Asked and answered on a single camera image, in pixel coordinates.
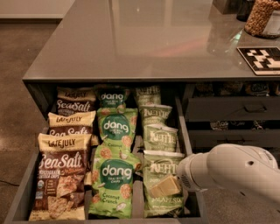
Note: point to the front Late July chip bag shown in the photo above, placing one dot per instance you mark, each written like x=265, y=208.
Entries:
x=60, y=192

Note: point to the grey upper closed drawer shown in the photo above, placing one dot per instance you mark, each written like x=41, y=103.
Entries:
x=240, y=108

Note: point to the back Dang chip bag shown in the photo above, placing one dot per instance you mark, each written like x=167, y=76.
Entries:
x=112, y=96

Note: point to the dang coconut chip bag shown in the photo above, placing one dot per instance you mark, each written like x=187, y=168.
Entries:
x=116, y=128
x=112, y=182

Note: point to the black white fiducial marker tile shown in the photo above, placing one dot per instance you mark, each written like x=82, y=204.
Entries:
x=263, y=60

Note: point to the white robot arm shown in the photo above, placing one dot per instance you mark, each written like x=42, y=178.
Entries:
x=250, y=170

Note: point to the kettle jalapeno chip bag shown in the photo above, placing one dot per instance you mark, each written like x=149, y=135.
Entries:
x=158, y=137
x=157, y=165
x=154, y=114
x=148, y=95

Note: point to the middle Late July chip bag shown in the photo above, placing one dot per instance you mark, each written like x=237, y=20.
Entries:
x=78, y=123

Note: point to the late july chip bag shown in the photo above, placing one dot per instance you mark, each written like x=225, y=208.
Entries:
x=78, y=123
x=60, y=192
x=75, y=100

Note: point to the back Late July chip bag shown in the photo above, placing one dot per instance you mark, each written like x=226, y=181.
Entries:
x=75, y=100

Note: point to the glass jar of nuts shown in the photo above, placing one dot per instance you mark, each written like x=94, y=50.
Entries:
x=264, y=19

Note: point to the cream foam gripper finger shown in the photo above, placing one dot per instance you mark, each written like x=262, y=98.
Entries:
x=167, y=186

